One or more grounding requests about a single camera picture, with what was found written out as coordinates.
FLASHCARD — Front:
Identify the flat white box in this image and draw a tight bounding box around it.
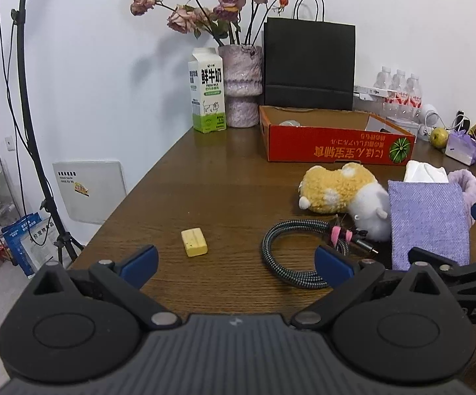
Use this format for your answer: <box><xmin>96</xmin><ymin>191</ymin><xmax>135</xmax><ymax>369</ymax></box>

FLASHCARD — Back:
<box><xmin>353</xmin><ymin>84</ymin><xmax>399</xmax><ymax>101</ymax></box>

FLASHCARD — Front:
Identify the red cardboard box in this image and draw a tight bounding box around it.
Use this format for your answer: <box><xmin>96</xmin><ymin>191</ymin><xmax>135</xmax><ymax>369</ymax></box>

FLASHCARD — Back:
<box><xmin>258</xmin><ymin>105</ymin><xmax>416</xmax><ymax>166</ymax></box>

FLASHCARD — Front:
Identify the blue white package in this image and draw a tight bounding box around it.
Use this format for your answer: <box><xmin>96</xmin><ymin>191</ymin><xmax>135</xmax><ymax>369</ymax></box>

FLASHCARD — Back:
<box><xmin>1</xmin><ymin>213</ymin><xmax>44</xmax><ymax>277</ymax></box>

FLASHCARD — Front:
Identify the clear water bottle red label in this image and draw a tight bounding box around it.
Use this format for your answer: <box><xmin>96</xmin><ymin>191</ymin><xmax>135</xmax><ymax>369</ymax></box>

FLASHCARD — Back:
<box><xmin>376</xmin><ymin>66</ymin><xmax>395</xmax><ymax>116</ymax></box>
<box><xmin>405</xmin><ymin>73</ymin><xmax>424</xmax><ymax>121</ymax></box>
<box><xmin>388</xmin><ymin>69</ymin><xmax>408</xmax><ymax>118</ymax></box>

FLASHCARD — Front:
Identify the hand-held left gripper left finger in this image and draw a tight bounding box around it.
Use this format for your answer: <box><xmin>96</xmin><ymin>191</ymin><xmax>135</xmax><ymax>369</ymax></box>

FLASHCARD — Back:
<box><xmin>28</xmin><ymin>245</ymin><xmax>183</xmax><ymax>332</ymax></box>

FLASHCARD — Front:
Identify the black charger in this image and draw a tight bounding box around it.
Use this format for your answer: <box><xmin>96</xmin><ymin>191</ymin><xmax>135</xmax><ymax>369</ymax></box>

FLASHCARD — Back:
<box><xmin>454</xmin><ymin>110</ymin><xmax>472</xmax><ymax>132</ymax></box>

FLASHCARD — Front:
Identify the black white braided cable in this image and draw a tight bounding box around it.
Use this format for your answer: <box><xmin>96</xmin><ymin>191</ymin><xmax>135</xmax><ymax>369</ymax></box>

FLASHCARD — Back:
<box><xmin>261</xmin><ymin>220</ymin><xmax>381</xmax><ymax>289</ymax></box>

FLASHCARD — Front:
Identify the white round desk device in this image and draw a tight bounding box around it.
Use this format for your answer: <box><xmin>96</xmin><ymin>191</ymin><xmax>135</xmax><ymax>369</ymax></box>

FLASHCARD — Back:
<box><xmin>420</xmin><ymin>103</ymin><xmax>441</xmax><ymax>133</ymax></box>

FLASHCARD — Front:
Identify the green white milk carton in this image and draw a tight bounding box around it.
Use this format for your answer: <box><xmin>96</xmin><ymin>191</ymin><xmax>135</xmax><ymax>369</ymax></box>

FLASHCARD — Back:
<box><xmin>187</xmin><ymin>47</ymin><xmax>226</xmax><ymax>134</ymax></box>

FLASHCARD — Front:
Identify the black paper bag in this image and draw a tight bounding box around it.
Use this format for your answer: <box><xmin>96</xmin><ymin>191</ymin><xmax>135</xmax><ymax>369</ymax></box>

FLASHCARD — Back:
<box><xmin>263</xmin><ymin>0</ymin><xmax>356</xmax><ymax>112</ymax></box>

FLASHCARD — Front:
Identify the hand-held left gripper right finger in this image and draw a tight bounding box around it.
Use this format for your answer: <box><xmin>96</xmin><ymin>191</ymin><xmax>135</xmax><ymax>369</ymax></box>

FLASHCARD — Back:
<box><xmin>291</xmin><ymin>245</ymin><xmax>448</xmax><ymax>332</ymax></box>

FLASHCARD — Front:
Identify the black hanging cable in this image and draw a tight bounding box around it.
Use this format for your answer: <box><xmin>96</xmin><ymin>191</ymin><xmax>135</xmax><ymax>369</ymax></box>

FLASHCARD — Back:
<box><xmin>0</xmin><ymin>0</ymin><xmax>58</xmax><ymax>256</ymax></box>

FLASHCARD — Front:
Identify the purple woven cloth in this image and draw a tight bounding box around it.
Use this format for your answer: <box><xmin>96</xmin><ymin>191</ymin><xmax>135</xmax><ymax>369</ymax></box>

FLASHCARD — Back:
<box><xmin>387</xmin><ymin>180</ymin><xmax>471</xmax><ymax>271</ymax></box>

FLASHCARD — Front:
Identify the yellow white plush toy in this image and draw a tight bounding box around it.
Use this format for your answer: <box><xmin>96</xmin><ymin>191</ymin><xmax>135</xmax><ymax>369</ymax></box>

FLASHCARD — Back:
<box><xmin>298</xmin><ymin>162</ymin><xmax>392</xmax><ymax>243</ymax></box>

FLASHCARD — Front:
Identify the fluffy purple headband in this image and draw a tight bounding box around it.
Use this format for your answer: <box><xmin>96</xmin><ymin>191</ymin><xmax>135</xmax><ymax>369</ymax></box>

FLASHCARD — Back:
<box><xmin>447</xmin><ymin>169</ymin><xmax>476</xmax><ymax>227</ymax></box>

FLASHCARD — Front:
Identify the black light stand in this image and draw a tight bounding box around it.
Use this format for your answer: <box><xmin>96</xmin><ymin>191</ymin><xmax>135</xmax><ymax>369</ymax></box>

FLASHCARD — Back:
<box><xmin>10</xmin><ymin>0</ymin><xmax>86</xmax><ymax>268</ymax></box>

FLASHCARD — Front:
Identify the white tissue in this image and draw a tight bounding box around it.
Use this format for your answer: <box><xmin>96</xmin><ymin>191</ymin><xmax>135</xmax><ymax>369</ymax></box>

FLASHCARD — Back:
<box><xmin>403</xmin><ymin>160</ymin><xmax>449</xmax><ymax>184</ymax></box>

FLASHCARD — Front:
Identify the small purple gift bag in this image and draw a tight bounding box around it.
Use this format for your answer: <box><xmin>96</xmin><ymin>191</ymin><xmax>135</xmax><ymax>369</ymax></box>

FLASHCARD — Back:
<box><xmin>445</xmin><ymin>129</ymin><xmax>476</xmax><ymax>166</ymax></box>

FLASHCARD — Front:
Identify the pink speckled vase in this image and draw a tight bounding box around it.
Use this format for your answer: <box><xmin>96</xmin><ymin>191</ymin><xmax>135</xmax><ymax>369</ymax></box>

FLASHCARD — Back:
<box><xmin>217</xmin><ymin>44</ymin><xmax>263</xmax><ymax>128</ymax></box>

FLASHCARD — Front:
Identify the green apple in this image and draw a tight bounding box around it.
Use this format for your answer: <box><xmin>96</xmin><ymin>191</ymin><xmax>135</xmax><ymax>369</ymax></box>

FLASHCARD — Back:
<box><xmin>429</xmin><ymin>127</ymin><xmax>451</xmax><ymax>149</ymax></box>

